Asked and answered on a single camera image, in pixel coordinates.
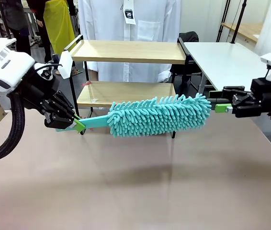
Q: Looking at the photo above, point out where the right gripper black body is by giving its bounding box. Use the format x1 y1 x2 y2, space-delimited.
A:
233 78 271 118

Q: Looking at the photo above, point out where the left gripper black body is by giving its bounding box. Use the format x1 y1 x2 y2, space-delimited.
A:
18 62 62 113

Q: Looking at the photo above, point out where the teal microfibre duster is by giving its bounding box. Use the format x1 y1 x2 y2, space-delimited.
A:
56 92 212 139

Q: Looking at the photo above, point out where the white side table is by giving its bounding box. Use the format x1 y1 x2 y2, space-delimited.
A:
182 42 271 96

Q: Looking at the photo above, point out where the wooden background desk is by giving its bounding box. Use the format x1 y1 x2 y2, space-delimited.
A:
221 22 265 44

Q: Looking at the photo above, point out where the black office chair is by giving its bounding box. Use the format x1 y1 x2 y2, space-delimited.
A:
170 31 204 96

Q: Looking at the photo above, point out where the person in yellow apron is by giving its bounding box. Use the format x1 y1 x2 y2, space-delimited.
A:
26 0 79 64

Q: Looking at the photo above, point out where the person in dark clothes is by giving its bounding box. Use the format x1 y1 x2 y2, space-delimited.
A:
0 0 32 56

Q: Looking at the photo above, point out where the white name badge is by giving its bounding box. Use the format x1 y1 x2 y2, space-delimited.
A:
123 0 136 24

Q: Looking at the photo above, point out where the person in white lab coat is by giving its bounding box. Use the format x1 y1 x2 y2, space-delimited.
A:
78 0 181 84

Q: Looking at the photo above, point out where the thin black camera cable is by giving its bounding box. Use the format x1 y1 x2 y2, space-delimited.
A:
35 62 63 72

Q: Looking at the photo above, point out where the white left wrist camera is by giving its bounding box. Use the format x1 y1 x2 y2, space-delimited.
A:
58 51 74 80

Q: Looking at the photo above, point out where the black braided cable conduit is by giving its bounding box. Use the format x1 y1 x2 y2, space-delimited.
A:
0 92 26 164

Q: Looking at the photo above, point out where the two-tier wooden shelf black frame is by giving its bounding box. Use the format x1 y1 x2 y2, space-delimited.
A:
63 34 192 140

